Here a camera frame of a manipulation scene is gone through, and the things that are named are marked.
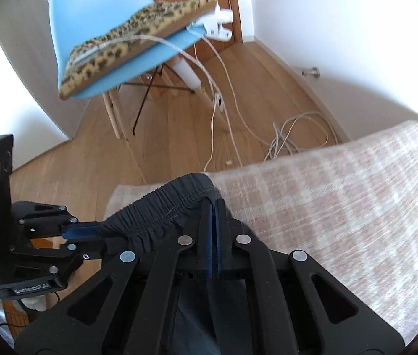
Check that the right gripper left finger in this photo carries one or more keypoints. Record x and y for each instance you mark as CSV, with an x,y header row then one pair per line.
x,y
197,261

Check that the dark grey pants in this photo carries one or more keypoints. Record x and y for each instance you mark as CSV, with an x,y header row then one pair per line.
x,y
207,316

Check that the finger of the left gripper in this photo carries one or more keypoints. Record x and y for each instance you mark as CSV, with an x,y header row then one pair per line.
x,y
104,250
83,231

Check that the light blue chair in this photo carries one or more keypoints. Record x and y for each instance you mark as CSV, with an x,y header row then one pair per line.
x,y
73,22

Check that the beige plaid bed blanket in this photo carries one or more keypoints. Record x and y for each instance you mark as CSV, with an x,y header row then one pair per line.
x,y
352,207

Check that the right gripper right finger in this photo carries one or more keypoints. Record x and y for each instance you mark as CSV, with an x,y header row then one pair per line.
x,y
229,261

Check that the metal door stopper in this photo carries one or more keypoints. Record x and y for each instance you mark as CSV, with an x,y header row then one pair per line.
x,y
314,72

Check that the leopard print cushion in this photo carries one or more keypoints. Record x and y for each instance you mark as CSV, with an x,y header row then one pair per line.
x,y
100,55

